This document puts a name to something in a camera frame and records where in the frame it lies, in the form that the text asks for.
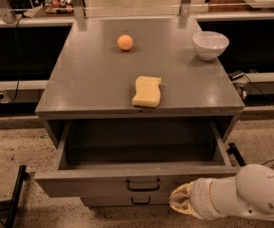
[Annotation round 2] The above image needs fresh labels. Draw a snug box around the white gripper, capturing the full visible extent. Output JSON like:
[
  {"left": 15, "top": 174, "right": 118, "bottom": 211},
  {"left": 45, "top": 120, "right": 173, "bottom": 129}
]
[{"left": 169, "top": 178, "right": 221, "bottom": 219}]

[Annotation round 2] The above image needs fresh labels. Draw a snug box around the grey top drawer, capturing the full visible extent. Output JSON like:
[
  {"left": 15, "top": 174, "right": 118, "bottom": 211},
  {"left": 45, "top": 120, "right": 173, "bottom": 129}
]
[{"left": 35, "top": 119, "right": 236, "bottom": 198}]

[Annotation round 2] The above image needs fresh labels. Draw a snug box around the grey drawer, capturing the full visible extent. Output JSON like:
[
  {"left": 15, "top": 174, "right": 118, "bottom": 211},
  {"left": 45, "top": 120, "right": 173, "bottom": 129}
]
[
  {"left": 35, "top": 119, "right": 236, "bottom": 198},
  {"left": 81, "top": 195, "right": 168, "bottom": 207}
]

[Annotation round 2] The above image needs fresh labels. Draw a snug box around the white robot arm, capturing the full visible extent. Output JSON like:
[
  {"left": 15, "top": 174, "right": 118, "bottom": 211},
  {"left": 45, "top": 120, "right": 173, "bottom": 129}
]
[{"left": 169, "top": 164, "right": 274, "bottom": 221}]

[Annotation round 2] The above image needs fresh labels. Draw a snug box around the grey lower drawer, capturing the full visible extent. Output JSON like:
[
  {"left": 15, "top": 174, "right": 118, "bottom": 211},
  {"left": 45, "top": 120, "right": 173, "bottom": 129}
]
[{"left": 81, "top": 195, "right": 168, "bottom": 207}]

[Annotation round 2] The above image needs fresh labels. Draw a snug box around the grey drawer cabinet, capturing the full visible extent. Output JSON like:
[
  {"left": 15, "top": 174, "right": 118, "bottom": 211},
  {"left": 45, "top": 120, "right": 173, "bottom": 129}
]
[{"left": 36, "top": 16, "right": 245, "bottom": 143}]

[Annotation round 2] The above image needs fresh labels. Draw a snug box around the yellow sponge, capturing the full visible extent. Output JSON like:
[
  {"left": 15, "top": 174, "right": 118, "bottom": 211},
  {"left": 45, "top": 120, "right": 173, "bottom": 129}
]
[{"left": 132, "top": 76, "right": 162, "bottom": 107}]

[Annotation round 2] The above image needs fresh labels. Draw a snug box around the small black device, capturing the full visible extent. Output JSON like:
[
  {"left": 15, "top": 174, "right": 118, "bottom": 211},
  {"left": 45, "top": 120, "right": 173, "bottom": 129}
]
[{"left": 228, "top": 70, "right": 245, "bottom": 80}]

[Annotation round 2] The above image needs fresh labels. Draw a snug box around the white bowl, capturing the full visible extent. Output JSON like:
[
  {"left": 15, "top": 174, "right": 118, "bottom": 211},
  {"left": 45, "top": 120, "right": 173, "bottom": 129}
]
[{"left": 192, "top": 31, "right": 229, "bottom": 61}]

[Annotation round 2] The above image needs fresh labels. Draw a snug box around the orange ball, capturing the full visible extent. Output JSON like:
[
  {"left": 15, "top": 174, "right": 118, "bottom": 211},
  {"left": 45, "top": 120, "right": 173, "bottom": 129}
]
[{"left": 117, "top": 35, "right": 133, "bottom": 51}]

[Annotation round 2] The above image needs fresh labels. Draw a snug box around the black metal leg left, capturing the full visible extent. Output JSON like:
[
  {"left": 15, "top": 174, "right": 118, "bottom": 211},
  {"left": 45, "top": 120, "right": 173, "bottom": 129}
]
[{"left": 0, "top": 165, "right": 29, "bottom": 228}]

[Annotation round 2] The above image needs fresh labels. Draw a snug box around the black lower drawer handle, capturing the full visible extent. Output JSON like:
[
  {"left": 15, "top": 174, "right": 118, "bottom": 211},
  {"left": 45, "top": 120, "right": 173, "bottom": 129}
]
[{"left": 130, "top": 197, "right": 151, "bottom": 205}]

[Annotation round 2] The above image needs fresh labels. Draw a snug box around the black drawer handle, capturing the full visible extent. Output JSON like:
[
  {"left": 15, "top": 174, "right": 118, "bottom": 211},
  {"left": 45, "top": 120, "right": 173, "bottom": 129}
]
[
  {"left": 130, "top": 197, "right": 151, "bottom": 205},
  {"left": 126, "top": 179, "right": 161, "bottom": 192}
]

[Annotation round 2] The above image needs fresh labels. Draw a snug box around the black top drawer handle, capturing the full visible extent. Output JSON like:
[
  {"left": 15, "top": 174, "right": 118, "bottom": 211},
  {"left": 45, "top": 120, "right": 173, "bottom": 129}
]
[{"left": 126, "top": 179, "right": 161, "bottom": 192}]

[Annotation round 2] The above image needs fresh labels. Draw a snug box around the black hanging cable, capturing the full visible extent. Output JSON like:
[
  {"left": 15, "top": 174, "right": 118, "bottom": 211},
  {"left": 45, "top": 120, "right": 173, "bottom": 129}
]
[{"left": 10, "top": 16, "right": 25, "bottom": 104}]

